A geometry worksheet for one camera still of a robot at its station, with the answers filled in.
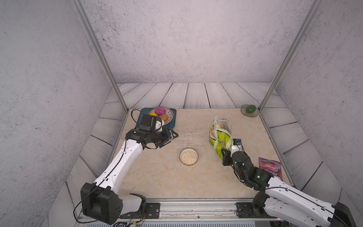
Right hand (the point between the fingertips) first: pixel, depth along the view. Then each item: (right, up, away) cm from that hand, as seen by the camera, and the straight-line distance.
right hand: (224, 149), depth 78 cm
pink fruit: (-42, +24, +36) cm, 60 cm away
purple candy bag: (+33, -12, +8) cm, 36 cm away
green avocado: (+32, +25, +39) cm, 56 cm away
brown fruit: (-37, +18, +30) cm, 51 cm away
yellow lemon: (-46, +21, +34) cm, 61 cm away
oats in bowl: (-19, -7, +9) cm, 22 cm away
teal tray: (-32, +12, +30) cm, 45 cm away
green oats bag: (-4, +8, -6) cm, 10 cm away
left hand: (-26, +7, -2) cm, 27 cm away
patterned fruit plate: (-36, +22, +39) cm, 57 cm away
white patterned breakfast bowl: (-19, -2, +13) cm, 23 cm away
